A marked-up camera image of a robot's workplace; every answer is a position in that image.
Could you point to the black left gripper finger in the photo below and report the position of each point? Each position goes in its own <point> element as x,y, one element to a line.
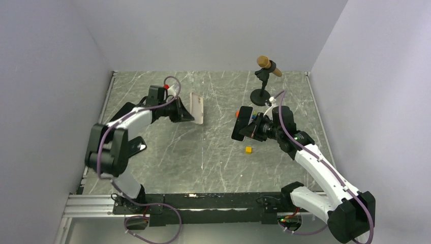
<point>183,104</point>
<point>175,118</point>

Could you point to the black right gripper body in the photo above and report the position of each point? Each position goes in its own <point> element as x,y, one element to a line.
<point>266,128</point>

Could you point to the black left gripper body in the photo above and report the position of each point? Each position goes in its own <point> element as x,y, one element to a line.
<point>169,110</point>

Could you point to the beige phone case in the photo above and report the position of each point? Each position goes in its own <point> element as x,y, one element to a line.
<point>197,108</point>

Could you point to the black smartphone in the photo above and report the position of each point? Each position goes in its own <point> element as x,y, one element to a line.
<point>244,116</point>

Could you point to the black phone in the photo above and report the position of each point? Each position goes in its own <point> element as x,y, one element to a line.
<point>125,109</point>
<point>136,145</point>

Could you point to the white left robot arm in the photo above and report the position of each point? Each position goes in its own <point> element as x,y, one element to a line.
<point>108,149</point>

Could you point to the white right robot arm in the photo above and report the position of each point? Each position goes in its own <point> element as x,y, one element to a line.
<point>348,212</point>

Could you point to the yellow cube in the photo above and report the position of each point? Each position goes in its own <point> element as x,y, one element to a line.
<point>248,150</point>

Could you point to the orange blue toy car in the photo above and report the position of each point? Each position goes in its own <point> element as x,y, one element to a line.
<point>254,114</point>

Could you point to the black microphone stand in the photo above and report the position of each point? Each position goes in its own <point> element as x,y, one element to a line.
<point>260,96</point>

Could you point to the wooden microphone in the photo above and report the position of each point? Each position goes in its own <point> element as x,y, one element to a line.
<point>265,63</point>

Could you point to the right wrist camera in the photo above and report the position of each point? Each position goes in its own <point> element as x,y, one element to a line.
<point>272,104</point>

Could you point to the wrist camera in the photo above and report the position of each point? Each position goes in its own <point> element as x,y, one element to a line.
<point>171,90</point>
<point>272,104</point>

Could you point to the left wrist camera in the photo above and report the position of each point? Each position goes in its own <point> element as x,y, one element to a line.
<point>171,90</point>

